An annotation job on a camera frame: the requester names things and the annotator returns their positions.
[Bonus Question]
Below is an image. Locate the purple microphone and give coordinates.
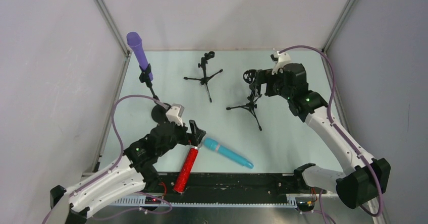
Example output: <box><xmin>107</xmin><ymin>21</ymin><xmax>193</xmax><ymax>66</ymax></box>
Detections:
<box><xmin>126</xmin><ymin>32</ymin><xmax>153</xmax><ymax>81</ymax></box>

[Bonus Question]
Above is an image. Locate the blue microphone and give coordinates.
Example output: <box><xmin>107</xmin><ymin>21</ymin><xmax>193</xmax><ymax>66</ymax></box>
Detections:
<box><xmin>203</xmin><ymin>138</ymin><xmax>254</xmax><ymax>169</ymax></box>

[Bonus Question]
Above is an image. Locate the left circuit board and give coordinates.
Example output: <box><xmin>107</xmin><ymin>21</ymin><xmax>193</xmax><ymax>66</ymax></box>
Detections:
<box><xmin>144</xmin><ymin>196</ymin><xmax>163</xmax><ymax>205</ymax></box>

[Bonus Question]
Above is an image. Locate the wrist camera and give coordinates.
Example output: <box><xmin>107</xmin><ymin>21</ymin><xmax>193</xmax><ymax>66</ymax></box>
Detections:
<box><xmin>166</xmin><ymin>103</ymin><xmax>185</xmax><ymax>127</ymax></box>
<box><xmin>271</xmin><ymin>51</ymin><xmax>292</xmax><ymax>75</ymax></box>

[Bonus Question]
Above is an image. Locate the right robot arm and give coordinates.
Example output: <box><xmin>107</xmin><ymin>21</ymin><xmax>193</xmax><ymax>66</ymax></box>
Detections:
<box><xmin>251</xmin><ymin>63</ymin><xmax>391</xmax><ymax>209</ymax></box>

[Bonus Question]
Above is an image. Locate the black round-base mic stand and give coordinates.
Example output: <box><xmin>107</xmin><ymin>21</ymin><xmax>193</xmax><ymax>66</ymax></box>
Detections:
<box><xmin>139</xmin><ymin>64</ymin><xmax>171</xmax><ymax>124</ymax></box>

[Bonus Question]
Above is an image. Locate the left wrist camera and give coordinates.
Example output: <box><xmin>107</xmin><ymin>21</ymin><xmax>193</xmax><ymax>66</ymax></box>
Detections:
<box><xmin>166</xmin><ymin>103</ymin><xmax>185</xmax><ymax>127</ymax></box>

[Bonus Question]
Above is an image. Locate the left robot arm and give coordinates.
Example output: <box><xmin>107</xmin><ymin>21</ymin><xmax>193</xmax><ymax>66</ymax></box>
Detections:
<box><xmin>49</xmin><ymin>120</ymin><xmax>206</xmax><ymax>223</ymax></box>

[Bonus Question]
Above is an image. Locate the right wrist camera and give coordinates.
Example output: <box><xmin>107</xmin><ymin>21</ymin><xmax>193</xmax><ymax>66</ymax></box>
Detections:
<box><xmin>271</xmin><ymin>51</ymin><xmax>292</xmax><ymax>75</ymax></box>

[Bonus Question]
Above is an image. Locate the black tripod mic stand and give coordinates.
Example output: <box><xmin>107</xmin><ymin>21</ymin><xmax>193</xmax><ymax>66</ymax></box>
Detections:
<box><xmin>183</xmin><ymin>51</ymin><xmax>223</xmax><ymax>103</ymax></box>

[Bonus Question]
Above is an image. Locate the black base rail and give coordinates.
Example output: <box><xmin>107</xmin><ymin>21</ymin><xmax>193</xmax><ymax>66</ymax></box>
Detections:
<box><xmin>143</xmin><ymin>172</ymin><xmax>312</xmax><ymax>205</ymax></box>

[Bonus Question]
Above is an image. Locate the right circuit board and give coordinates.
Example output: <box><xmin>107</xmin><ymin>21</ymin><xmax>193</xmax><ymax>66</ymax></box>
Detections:
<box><xmin>297</xmin><ymin>201</ymin><xmax>312</xmax><ymax>209</ymax></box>

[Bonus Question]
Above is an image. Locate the black shock-mount tripod stand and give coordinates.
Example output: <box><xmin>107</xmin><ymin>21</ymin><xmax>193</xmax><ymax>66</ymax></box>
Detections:
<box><xmin>226</xmin><ymin>69</ymin><xmax>262</xmax><ymax>131</ymax></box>

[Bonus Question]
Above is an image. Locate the circuit board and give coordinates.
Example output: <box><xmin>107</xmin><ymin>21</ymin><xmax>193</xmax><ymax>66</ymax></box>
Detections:
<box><xmin>144</xmin><ymin>196</ymin><xmax>163</xmax><ymax>205</ymax></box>
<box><xmin>297</xmin><ymin>201</ymin><xmax>312</xmax><ymax>209</ymax></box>

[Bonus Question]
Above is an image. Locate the red glitter microphone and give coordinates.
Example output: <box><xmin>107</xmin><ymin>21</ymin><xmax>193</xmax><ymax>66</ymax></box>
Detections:
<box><xmin>173</xmin><ymin>146</ymin><xmax>200</xmax><ymax>194</ymax></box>

